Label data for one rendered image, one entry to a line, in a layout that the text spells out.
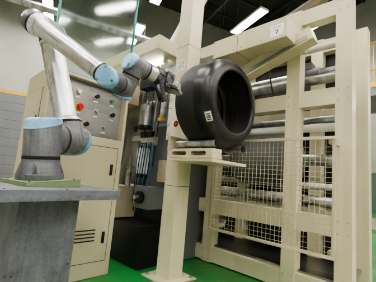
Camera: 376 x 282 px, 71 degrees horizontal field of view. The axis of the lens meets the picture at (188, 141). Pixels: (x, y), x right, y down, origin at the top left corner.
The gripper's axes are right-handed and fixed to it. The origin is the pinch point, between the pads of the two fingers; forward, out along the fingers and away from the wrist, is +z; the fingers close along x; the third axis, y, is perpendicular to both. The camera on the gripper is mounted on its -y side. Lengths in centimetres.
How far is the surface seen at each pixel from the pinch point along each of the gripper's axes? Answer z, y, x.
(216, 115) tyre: 19.9, -6.5, -12.4
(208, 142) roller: 23.8, -21.3, -6.3
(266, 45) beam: 52, 56, -20
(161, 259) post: 41, -98, 34
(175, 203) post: 37, -60, 26
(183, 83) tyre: 7.9, 12.6, 8.0
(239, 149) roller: 52, -18, -9
